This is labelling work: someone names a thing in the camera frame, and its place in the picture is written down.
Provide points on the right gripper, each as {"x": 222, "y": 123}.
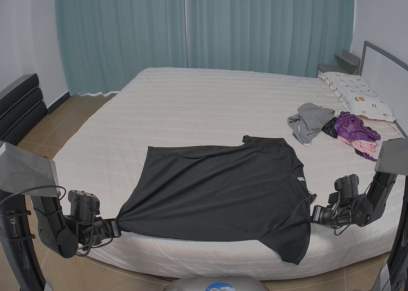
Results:
{"x": 325, "y": 216}

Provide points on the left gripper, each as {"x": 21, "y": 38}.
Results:
{"x": 105, "y": 229}

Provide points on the black T-shirt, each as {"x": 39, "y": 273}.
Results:
{"x": 216, "y": 194}

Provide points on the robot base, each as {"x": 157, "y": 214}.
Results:
{"x": 191, "y": 285}

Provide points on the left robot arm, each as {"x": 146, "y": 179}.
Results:
{"x": 51, "y": 219}

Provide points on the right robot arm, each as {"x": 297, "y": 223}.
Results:
{"x": 382, "y": 194}

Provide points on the bed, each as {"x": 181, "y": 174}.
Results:
{"x": 207, "y": 108}

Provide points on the pink garment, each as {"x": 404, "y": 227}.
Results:
{"x": 363, "y": 146}

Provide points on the black shiny garment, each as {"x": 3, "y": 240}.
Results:
{"x": 330, "y": 129}

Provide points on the purple garment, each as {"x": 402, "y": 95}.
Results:
{"x": 353, "y": 125}

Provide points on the grey garment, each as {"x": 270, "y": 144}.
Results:
{"x": 310, "y": 121}

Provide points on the white printed pillow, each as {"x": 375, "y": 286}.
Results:
{"x": 360, "y": 97}

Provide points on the black chest of drawers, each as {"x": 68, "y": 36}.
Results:
{"x": 19, "y": 108}

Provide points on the grey bedside table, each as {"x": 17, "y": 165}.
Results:
{"x": 346, "y": 62}

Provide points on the blue-green curtain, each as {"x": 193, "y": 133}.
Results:
{"x": 121, "y": 28}
{"x": 271, "y": 19}

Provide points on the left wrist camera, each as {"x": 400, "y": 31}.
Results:
{"x": 83, "y": 203}

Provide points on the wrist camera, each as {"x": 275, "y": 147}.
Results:
{"x": 346, "y": 187}
{"x": 83, "y": 203}

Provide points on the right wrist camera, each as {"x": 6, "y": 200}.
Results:
{"x": 346, "y": 187}

